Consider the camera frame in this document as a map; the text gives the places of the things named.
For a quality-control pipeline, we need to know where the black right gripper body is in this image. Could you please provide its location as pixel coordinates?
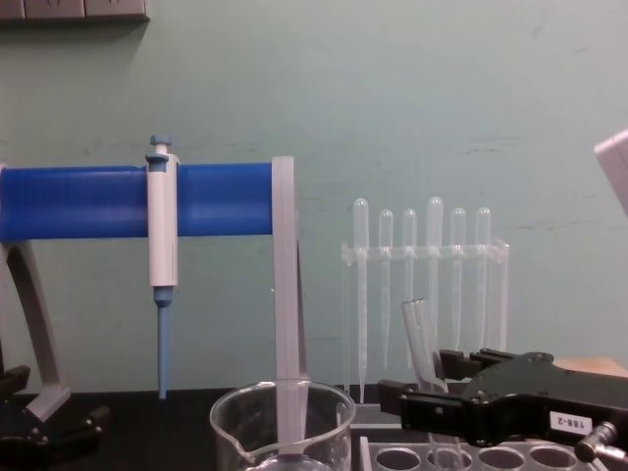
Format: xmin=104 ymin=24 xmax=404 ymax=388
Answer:
xmin=462 ymin=351 xmax=628 ymax=450

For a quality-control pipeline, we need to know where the clear glass test tube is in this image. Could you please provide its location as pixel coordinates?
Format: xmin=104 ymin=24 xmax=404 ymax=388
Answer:
xmin=400 ymin=297 xmax=465 ymax=461

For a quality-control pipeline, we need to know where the grey test tube rack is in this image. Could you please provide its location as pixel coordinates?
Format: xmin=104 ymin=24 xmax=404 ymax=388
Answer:
xmin=359 ymin=434 xmax=628 ymax=471

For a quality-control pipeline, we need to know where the tan wooden block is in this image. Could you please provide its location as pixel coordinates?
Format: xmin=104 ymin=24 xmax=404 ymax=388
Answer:
xmin=552 ymin=356 xmax=628 ymax=380

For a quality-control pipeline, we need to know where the clear glass beaker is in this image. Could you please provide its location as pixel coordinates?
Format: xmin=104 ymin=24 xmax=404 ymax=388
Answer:
xmin=209 ymin=378 xmax=356 ymax=471

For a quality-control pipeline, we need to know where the clear acrylic dropper rack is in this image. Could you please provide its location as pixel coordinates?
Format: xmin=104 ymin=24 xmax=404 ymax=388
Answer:
xmin=340 ymin=237 xmax=511 ymax=426

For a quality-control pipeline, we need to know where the clear plastic transfer pipette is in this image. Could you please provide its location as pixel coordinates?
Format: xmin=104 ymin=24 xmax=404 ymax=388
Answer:
xmin=352 ymin=197 xmax=370 ymax=402

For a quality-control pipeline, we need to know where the blue and grey pipette stand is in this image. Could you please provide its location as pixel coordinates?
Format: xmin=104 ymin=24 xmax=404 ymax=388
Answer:
xmin=0 ymin=155 xmax=311 ymax=462

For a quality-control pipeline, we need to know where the white pipette with blue tip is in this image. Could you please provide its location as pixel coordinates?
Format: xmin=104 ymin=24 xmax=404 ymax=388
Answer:
xmin=144 ymin=134 xmax=181 ymax=401

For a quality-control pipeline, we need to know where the dark cable with silver plug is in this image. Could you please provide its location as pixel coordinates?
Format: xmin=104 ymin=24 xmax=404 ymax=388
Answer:
xmin=575 ymin=422 xmax=620 ymax=460

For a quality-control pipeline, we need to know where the grey wall socket panel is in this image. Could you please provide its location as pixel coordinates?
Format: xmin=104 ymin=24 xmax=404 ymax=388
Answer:
xmin=0 ymin=0 xmax=151 ymax=32

